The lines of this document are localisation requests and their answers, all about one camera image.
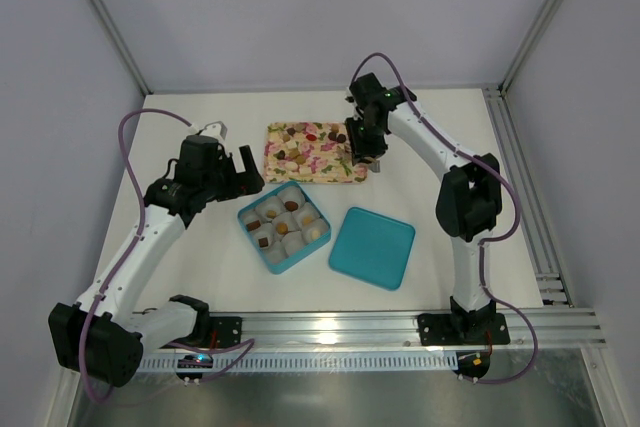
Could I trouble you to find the metal tongs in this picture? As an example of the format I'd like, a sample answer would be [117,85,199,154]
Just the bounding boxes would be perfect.
[339,144,381,173]

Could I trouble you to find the brown rectangular chocolate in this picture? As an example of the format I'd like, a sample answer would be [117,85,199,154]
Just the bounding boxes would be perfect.
[246,220,261,231]

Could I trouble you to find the round brown chocolate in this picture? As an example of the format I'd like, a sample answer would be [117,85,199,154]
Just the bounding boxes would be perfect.
[285,201,299,211]

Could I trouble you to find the round caramel chocolate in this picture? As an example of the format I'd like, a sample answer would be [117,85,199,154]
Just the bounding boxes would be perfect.
[276,223,288,235]

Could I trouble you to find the teal box lid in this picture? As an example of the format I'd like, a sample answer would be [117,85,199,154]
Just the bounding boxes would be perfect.
[328,207,416,291]

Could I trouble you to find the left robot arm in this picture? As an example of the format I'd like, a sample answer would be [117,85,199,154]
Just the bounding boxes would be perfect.
[48,135,265,387]

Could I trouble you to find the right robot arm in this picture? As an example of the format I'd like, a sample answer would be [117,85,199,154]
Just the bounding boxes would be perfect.
[345,73,502,343]

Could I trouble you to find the teal chocolate box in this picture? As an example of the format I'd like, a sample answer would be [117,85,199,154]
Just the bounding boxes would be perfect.
[237,181,332,275]

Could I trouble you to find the floral rectangular tray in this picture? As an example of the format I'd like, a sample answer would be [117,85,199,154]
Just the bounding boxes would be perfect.
[263,122,368,184]

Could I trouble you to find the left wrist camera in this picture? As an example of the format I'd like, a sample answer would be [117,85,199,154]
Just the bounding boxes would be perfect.
[198,121,228,142]

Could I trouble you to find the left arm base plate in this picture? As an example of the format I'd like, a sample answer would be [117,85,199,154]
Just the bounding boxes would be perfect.
[205,316,243,349]

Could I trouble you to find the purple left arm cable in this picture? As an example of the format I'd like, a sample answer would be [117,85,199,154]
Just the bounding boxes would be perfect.
[77,109,257,406]

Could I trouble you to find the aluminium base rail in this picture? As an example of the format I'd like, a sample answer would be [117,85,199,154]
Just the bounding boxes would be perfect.
[138,307,606,376]

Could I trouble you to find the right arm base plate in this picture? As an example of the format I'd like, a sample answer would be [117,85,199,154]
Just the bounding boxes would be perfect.
[417,313,511,346]

